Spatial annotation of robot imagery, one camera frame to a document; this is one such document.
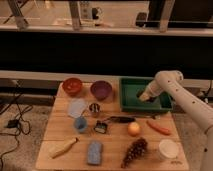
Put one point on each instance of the blue sponge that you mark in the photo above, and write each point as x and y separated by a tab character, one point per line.
94	153

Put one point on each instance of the blue cup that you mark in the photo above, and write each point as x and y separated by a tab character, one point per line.
80	124

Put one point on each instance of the light blue cloth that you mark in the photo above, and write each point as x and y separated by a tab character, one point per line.
76	107

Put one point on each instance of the small metal cup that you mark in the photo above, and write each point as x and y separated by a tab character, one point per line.
94	109

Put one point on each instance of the green plastic tray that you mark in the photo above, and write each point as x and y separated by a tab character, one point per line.
129	88

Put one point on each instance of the purple bowl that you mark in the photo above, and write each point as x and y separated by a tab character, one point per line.
101	89

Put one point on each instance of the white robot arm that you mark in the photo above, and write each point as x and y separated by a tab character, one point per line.
200	112

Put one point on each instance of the brown pine cone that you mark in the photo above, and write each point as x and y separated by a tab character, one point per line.
136	150

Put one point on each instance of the white round container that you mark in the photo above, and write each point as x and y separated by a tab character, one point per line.
167	149

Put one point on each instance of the orange round fruit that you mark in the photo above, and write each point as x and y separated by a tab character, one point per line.
133	129

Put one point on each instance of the black binder clip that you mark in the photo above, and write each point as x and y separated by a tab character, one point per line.
100	127

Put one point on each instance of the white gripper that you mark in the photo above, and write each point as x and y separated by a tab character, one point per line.
152	90

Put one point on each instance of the wooden board table top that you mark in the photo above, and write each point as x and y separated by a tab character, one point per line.
115	143

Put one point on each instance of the red bowl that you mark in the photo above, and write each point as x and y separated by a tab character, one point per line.
72	86

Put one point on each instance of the orange carrot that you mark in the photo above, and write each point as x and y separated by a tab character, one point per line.
158	128

